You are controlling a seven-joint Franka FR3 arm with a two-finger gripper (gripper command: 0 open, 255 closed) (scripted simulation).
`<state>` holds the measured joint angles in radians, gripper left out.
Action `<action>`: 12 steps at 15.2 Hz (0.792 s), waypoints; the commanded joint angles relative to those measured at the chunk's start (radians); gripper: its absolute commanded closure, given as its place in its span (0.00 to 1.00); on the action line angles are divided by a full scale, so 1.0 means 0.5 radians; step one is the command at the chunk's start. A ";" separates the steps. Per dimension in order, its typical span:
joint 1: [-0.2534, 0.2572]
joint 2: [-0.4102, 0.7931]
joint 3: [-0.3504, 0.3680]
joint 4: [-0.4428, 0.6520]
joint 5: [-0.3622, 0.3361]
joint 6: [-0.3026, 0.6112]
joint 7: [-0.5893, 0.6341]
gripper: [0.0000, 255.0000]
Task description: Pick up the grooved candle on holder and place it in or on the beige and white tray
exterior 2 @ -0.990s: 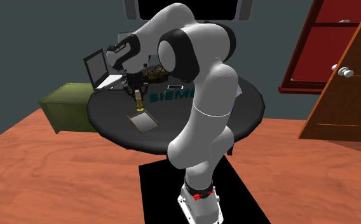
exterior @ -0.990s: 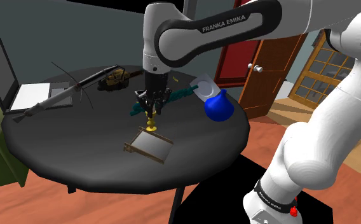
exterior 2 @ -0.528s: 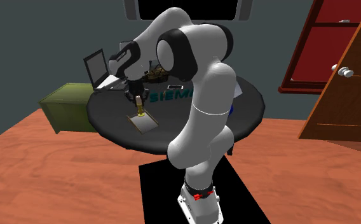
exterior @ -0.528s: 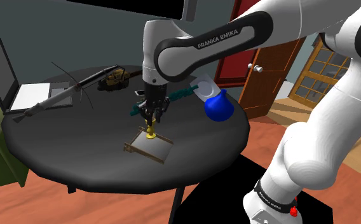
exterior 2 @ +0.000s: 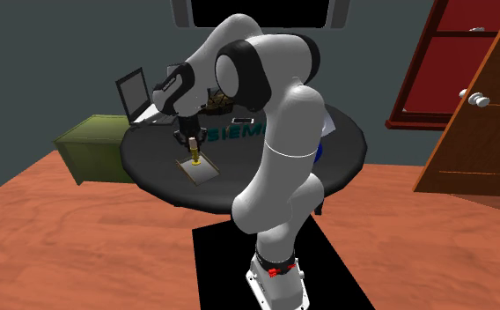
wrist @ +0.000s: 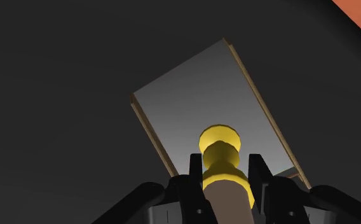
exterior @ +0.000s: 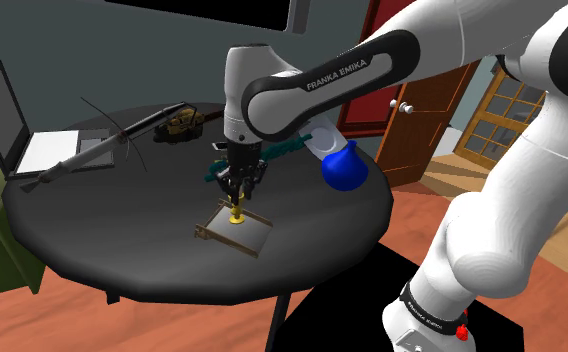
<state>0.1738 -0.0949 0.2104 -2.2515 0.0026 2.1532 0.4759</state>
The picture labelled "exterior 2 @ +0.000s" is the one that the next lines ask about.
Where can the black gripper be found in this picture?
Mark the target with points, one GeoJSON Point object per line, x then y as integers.
{"type": "Point", "coordinates": [188, 124]}

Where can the golden candlestick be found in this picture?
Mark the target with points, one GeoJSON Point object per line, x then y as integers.
{"type": "Point", "coordinates": [195, 153]}

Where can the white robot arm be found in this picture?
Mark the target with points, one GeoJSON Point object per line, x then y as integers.
{"type": "Point", "coordinates": [284, 141]}

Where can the grey tray with brown rim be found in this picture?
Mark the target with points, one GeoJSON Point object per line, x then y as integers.
{"type": "Point", "coordinates": [202, 172]}

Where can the brown woven basket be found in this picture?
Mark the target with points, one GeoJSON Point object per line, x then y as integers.
{"type": "Point", "coordinates": [218, 103]}

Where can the round black table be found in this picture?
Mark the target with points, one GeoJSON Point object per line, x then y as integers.
{"type": "Point", "coordinates": [155, 167]}

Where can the open grey laptop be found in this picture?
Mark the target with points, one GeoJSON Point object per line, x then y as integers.
{"type": "Point", "coordinates": [133, 92]}

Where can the olive green cabinet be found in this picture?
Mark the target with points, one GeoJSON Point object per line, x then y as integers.
{"type": "Point", "coordinates": [89, 148]}

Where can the blue round object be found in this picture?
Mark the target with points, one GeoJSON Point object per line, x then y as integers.
{"type": "Point", "coordinates": [318, 153]}

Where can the black robot stand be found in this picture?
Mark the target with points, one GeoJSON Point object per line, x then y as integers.
{"type": "Point", "coordinates": [220, 274]}

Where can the red wooden bookshelf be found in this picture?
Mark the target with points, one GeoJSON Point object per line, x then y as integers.
{"type": "Point", "coordinates": [438, 68]}

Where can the brown door with white knob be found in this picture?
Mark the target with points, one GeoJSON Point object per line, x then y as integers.
{"type": "Point", "coordinates": [486, 146]}

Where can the wall screen with grey frame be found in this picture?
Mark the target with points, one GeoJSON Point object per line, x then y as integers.
{"type": "Point", "coordinates": [258, 13]}

